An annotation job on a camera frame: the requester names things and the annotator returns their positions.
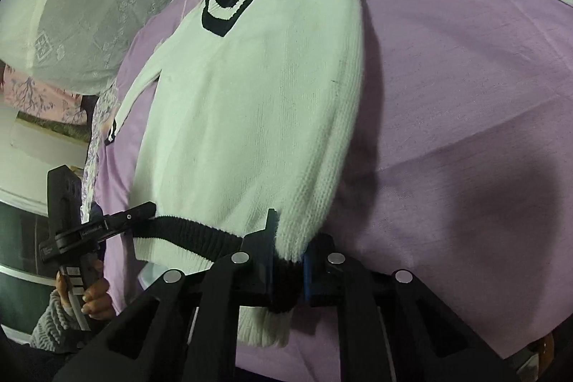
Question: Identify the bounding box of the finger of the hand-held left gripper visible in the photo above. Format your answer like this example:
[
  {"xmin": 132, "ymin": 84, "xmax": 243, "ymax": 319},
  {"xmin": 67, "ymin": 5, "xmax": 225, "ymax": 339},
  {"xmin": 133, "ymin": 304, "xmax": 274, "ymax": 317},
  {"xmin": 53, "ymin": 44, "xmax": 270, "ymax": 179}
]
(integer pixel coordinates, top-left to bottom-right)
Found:
[{"xmin": 106, "ymin": 202, "xmax": 158, "ymax": 237}]

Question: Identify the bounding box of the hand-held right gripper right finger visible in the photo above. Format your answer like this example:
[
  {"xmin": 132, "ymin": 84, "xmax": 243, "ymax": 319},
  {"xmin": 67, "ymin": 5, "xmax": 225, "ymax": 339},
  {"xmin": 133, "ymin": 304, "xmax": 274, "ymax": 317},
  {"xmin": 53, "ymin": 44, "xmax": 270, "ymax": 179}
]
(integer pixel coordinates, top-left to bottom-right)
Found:
[{"xmin": 303, "ymin": 234, "xmax": 522, "ymax": 382}]

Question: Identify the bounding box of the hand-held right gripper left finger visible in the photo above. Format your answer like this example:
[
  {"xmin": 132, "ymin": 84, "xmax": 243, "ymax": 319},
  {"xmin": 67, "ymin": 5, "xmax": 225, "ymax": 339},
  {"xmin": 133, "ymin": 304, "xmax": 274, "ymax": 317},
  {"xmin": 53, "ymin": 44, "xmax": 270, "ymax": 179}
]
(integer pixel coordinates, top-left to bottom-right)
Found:
[{"xmin": 53, "ymin": 208, "xmax": 280, "ymax": 382}]

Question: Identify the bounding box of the white knitted sweater black trim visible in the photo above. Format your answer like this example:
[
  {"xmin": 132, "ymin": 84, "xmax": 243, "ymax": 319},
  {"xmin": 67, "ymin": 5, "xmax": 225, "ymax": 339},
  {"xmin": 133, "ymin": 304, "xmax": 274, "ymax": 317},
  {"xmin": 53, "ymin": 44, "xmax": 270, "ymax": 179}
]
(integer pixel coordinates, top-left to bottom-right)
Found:
[{"xmin": 105, "ymin": 0, "xmax": 573, "ymax": 349}]

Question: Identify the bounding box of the person's left forearm grey sleeve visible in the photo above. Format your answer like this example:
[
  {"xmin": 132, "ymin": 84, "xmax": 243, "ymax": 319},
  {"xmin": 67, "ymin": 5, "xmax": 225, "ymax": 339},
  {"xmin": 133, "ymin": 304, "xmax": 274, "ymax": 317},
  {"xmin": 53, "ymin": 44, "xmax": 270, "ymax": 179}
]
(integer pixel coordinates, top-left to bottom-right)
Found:
[{"xmin": 30, "ymin": 290, "xmax": 86, "ymax": 353}]

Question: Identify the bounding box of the person's left hand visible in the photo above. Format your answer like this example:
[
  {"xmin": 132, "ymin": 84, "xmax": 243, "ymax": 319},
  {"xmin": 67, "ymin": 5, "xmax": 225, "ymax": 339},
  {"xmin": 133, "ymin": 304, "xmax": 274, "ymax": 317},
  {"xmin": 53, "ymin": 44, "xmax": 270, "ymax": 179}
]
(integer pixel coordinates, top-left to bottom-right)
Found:
[{"xmin": 56, "ymin": 269, "xmax": 115, "ymax": 321}]

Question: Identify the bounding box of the lilac floral cloth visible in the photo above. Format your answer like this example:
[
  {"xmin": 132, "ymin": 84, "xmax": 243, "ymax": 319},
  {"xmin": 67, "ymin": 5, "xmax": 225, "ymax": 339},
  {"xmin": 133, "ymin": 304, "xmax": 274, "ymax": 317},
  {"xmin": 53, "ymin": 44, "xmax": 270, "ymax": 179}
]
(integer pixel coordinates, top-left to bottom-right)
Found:
[{"xmin": 80, "ymin": 84, "xmax": 121, "ymax": 222}]

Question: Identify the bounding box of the pink floral cloth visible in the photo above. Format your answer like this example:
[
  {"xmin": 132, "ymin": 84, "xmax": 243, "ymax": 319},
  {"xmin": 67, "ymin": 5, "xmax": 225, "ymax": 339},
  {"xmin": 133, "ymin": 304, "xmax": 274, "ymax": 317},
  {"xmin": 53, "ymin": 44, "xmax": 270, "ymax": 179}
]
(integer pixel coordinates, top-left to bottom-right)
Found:
[{"xmin": 2, "ymin": 62, "xmax": 99, "ymax": 127}]

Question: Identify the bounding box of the person's dark clothing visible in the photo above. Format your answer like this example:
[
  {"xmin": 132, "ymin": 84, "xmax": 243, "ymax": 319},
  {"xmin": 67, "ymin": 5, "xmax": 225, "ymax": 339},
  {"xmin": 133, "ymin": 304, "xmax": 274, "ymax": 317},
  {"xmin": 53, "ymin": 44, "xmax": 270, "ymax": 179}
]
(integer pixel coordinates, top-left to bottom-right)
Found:
[{"xmin": 0, "ymin": 326, "xmax": 86, "ymax": 382}]

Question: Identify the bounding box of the purple bed sheet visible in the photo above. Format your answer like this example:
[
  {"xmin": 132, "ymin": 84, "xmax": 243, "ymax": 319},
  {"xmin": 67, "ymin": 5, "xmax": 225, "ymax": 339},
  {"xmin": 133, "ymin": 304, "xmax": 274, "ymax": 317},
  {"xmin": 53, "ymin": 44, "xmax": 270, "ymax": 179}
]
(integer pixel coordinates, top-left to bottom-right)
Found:
[{"xmin": 92, "ymin": 0, "xmax": 573, "ymax": 382}]

